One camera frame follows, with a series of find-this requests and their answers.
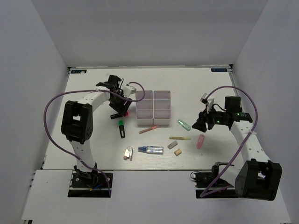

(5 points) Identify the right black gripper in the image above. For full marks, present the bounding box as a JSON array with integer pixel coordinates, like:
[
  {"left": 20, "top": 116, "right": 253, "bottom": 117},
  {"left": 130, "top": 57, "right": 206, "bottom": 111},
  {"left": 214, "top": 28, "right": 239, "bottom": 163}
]
[{"left": 192, "top": 104, "right": 228, "bottom": 133}]

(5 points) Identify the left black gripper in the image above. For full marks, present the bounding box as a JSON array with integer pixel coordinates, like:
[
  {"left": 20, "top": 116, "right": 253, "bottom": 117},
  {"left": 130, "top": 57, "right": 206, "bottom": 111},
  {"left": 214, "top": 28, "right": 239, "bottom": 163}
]
[{"left": 109, "top": 91, "right": 133, "bottom": 116}]

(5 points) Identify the pink black highlighter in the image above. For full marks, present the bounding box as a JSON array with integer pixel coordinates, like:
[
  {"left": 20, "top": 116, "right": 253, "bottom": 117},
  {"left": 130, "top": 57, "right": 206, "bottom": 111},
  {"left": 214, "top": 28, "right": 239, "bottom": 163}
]
[{"left": 110, "top": 112, "right": 128, "bottom": 119}]

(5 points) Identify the green black highlighter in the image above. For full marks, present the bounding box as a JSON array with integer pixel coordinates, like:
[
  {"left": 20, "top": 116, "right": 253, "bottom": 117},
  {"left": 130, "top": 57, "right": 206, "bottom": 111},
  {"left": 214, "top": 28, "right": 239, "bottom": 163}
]
[{"left": 118, "top": 120, "right": 126, "bottom": 139}]

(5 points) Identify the green translucent correction tape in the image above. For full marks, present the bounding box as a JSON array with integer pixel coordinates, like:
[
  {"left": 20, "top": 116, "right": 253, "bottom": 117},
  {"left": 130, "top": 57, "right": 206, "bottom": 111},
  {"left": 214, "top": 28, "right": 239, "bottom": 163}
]
[{"left": 178, "top": 119, "right": 191, "bottom": 131}]

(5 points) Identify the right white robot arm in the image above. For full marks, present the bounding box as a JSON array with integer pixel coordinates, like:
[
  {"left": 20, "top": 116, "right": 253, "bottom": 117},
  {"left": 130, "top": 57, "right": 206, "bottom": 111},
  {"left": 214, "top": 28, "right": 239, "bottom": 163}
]
[{"left": 190, "top": 95, "right": 282, "bottom": 201}]

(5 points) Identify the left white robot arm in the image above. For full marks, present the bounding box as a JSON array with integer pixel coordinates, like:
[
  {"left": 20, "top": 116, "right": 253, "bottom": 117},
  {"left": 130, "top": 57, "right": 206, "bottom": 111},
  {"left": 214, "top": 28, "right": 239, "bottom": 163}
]
[{"left": 61, "top": 75, "right": 136, "bottom": 186}]

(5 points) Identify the pink translucent correction tape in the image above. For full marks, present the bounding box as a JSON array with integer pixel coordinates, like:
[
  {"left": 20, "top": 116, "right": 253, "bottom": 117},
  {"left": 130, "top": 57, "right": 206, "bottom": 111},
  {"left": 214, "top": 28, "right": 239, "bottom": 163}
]
[{"left": 197, "top": 134, "right": 205, "bottom": 149}]

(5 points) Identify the yellow thin marker pen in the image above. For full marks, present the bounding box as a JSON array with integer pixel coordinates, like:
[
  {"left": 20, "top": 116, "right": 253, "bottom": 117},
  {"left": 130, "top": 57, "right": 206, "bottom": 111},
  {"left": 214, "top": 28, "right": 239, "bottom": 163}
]
[{"left": 169, "top": 136, "right": 191, "bottom": 140}]

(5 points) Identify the grey eraser block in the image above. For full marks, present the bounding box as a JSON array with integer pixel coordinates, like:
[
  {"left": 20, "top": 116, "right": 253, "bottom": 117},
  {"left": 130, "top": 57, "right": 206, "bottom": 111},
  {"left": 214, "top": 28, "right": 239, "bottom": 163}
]
[{"left": 167, "top": 140, "right": 178, "bottom": 149}]

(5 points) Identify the left white compartment organizer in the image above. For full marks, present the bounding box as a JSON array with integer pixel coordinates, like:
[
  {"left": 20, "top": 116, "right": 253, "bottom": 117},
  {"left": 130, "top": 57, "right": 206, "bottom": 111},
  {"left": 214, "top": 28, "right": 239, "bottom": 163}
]
[{"left": 135, "top": 90, "right": 153, "bottom": 126}]

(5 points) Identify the white compartment organizer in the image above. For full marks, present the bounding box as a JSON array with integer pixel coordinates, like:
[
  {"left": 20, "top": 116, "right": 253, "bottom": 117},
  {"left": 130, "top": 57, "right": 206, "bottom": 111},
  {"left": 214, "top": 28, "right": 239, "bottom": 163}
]
[
  {"left": 153, "top": 90, "right": 171, "bottom": 126},
  {"left": 135, "top": 90, "right": 153, "bottom": 126}
]

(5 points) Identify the tan eraser block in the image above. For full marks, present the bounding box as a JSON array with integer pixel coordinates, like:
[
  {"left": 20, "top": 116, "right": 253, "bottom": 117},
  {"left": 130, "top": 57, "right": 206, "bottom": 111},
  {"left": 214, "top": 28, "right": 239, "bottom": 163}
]
[{"left": 174, "top": 149, "right": 182, "bottom": 156}]

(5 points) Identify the pink white stapler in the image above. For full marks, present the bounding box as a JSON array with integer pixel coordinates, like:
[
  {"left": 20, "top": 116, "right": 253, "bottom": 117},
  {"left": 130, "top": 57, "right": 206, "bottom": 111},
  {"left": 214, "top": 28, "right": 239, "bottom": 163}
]
[{"left": 123, "top": 147, "right": 133, "bottom": 161}]

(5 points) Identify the right white compartment organizer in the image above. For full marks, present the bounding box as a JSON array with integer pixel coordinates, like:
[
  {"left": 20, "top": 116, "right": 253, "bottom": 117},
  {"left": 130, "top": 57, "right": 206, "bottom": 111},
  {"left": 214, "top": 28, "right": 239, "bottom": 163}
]
[{"left": 153, "top": 90, "right": 171, "bottom": 126}]

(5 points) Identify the blue clear spray bottle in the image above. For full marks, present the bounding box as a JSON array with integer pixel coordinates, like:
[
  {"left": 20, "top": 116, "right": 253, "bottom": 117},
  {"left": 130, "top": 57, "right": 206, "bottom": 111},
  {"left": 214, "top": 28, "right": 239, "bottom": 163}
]
[{"left": 138, "top": 146, "right": 164, "bottom": 154}]

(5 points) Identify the left blue table label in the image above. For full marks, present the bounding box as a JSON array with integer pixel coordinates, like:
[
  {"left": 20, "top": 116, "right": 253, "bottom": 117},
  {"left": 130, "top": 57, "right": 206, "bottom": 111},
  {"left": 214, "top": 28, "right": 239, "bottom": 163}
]
[{"left": 71, "top": 70, "right": 87, "bottom": 74}]

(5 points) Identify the blue table label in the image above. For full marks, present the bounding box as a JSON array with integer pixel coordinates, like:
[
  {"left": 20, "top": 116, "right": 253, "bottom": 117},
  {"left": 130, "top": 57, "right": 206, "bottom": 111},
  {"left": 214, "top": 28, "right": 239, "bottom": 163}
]
[
  {"left": 71, "top": 70, "right": 87, "bottom": 74},
  {"left": 211, "top": 68, "right": 228, "bottom": 72}
]

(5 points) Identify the right blue table label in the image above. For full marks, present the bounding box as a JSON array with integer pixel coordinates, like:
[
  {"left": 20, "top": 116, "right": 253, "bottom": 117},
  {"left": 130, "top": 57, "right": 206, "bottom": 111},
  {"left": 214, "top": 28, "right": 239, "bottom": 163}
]
[{"left": 211, "top": 68, "right": 228, "bottom": 72}]

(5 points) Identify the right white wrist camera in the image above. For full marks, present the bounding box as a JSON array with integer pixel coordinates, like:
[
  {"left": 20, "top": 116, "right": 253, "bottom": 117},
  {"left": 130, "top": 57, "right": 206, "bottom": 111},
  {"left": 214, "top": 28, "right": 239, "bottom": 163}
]
[{"left": 200, "top": 93, "right": 214, "bottom": 112}]

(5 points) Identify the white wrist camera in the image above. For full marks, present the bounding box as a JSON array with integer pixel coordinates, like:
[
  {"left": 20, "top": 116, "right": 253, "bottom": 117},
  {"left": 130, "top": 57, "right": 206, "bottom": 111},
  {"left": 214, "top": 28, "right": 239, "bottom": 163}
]
[
  {"left": 122, "top": 84, "right": 136, "bottom": 98},
  {"left": 200, "top": 93, "right": 214, "bottom": 112}
]

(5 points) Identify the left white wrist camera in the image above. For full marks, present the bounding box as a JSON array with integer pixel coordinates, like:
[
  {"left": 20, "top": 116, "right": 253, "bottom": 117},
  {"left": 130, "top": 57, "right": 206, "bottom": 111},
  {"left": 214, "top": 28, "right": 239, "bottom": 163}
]
[{"left": 122, "top": 84, "right": 136, "bottom": 98}]

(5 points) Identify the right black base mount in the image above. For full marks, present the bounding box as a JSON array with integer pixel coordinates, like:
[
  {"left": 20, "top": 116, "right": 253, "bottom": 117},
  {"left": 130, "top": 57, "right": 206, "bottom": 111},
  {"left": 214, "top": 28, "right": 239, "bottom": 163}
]
[{"left": 190, "top": 162, "right": 237, "bottom": 199}]

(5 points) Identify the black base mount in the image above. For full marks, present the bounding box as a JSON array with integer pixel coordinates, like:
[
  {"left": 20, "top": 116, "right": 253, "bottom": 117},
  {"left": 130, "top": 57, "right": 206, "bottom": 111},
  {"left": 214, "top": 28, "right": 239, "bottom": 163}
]
[
  {"left": 190, "top": 162, "right": 237, "bottom": 199},
  {"left": 68, "top": 166, "right": 113, "bottom": 198}
]

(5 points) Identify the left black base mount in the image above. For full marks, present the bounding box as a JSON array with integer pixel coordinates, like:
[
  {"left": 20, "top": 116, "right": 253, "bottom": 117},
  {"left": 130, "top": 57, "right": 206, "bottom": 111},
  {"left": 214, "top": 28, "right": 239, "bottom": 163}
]
[{"left": 68, "top": 166, "right": 113, "bottom": 198}]

